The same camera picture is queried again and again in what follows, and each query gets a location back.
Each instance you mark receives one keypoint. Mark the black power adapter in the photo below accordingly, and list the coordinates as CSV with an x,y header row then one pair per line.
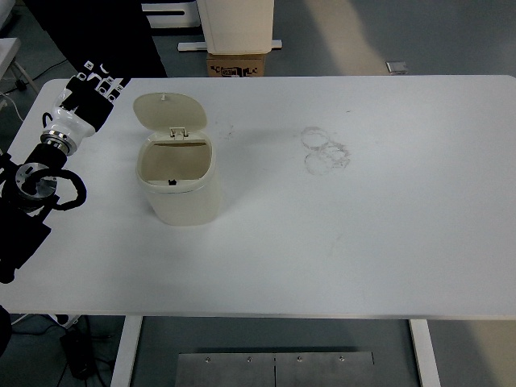
x,y
78,354

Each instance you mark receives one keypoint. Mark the large white plastic container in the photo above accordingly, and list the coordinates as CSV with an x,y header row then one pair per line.
x,y
238,24

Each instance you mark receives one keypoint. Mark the white side table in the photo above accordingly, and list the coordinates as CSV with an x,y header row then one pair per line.
x,y
8,52

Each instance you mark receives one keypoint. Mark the white appliance with black slot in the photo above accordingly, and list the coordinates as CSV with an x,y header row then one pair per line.
x,y
173,12

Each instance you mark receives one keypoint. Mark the brown cardboard box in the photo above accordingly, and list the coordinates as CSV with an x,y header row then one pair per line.
x,y
235,66

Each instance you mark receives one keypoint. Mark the white flat base bar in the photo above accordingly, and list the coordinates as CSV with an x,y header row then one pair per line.
x,y
189,46

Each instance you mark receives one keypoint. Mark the grey metal plate with screws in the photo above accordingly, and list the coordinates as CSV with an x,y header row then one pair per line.
x,y
242,371

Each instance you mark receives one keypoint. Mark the grey floor socket plate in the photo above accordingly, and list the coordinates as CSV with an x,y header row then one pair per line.
x,y
396,67

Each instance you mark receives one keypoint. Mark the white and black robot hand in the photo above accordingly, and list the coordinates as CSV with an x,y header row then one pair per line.
x,y
72,123

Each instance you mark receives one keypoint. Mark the cream lidded trash bin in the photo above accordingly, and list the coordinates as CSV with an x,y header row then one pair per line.
x,y
181,201

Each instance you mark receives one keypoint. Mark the white table leg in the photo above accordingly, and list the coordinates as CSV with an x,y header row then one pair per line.
x,y
425,354
126,350

